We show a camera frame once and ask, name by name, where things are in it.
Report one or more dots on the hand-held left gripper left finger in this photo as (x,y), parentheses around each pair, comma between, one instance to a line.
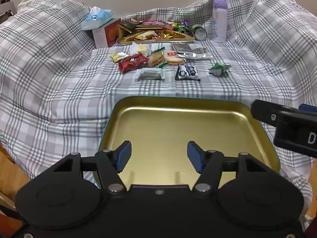
(123,156)

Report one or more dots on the pale pastry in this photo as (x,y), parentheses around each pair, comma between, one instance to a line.
(141,47)

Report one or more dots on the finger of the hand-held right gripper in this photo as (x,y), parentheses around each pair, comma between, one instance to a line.
(308,108)
(262,111)

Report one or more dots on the purple rabbit print bottle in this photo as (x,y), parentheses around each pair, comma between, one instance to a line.
(220,22)

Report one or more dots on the silver foil packet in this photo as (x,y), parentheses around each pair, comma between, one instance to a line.
(182,47)

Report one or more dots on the plaid blanket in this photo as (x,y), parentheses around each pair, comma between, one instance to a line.
(62,91)

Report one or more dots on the pile of wrapped candies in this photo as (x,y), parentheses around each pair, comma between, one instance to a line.
(148,33)

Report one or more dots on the gold divided snack tray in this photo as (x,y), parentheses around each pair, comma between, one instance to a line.
(178,38)

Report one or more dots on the gold tin tray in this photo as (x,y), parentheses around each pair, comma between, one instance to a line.
(173,129)

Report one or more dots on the red and white box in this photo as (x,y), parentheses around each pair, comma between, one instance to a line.
(110,33)

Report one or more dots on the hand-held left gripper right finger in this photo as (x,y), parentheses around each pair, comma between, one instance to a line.
(194,157)

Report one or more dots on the black white snack packet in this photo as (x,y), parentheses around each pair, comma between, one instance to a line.
(188,72)

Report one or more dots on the brown cookie packet green ends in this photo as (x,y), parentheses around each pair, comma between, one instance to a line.
(156,58)

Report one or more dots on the small yellow white packet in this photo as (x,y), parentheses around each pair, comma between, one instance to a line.
(118,56)

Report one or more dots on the green foil candy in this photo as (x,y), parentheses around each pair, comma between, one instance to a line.
(218,69)

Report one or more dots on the blue tissue pack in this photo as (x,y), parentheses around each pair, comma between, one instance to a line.
(96,17)

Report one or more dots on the silver yellow striped wrapper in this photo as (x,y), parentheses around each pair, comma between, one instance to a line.
(195,56)

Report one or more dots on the rice cracker red label packet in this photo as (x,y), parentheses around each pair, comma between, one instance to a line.
(174,58)

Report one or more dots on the brown chocolate clear packet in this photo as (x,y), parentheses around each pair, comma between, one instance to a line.
(198,50)

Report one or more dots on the red snack packet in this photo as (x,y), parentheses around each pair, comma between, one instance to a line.
(131,63)

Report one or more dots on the dark green drink can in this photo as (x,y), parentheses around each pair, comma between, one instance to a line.
(200,33)

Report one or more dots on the grey white snack packet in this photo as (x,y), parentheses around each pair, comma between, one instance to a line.
(149,75)

